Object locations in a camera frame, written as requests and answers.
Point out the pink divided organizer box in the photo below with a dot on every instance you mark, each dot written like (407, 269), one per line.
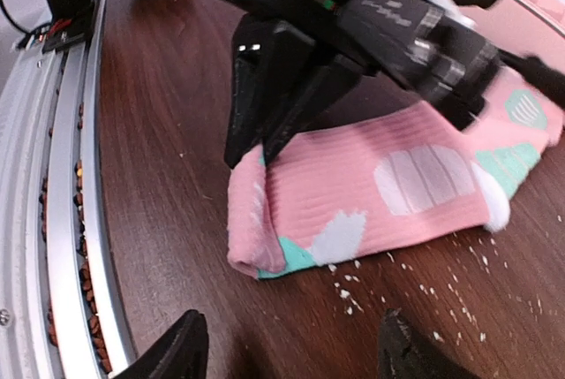
(524, 27)

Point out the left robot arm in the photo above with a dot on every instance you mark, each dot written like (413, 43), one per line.
(293, 59)

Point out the aluminium front rail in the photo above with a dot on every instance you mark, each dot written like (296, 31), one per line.
(61, 310)

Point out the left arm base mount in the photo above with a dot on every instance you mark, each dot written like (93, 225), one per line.
(62, 3)

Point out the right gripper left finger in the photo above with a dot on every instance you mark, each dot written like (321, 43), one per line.
(181, 352)

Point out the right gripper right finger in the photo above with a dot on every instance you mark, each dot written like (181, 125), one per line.
(405, 353)

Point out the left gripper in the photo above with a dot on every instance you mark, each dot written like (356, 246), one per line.
(413, 42)

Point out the pink patterned sock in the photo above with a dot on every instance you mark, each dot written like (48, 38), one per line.
(400, 180)

